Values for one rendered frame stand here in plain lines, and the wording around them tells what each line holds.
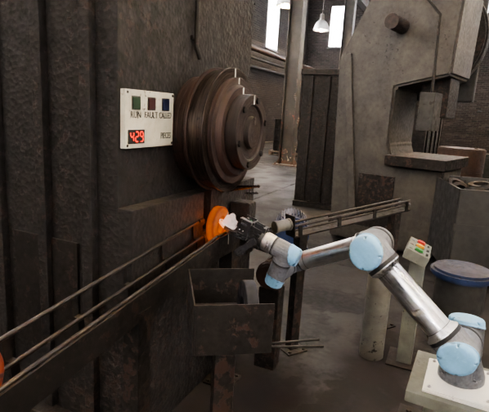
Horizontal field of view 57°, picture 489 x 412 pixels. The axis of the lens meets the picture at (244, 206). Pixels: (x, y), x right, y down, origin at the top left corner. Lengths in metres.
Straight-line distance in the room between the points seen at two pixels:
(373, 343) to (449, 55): 2.56
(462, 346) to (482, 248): 2.15
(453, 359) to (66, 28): 1.57
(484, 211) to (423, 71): 1.32
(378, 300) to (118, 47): 1.63
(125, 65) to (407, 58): 3.15
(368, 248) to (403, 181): 2.73
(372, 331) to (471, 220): 1.48
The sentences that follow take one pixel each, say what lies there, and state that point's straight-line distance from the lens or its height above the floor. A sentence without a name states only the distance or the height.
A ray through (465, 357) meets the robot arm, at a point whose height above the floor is 0.50.
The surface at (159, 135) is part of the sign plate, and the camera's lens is 1.58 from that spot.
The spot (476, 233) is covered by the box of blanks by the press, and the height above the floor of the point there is 0.43.
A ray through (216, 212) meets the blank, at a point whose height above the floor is 0.80.
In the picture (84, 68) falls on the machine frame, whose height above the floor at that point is 1.29.
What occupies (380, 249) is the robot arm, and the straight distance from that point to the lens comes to 1.53.
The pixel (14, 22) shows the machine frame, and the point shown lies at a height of 1.43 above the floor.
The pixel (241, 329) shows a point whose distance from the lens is 1.19.
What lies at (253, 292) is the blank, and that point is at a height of 0.74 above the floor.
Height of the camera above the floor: 1.19
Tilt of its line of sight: 12 degrees down
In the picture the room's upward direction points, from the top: 3 degrees clockwise
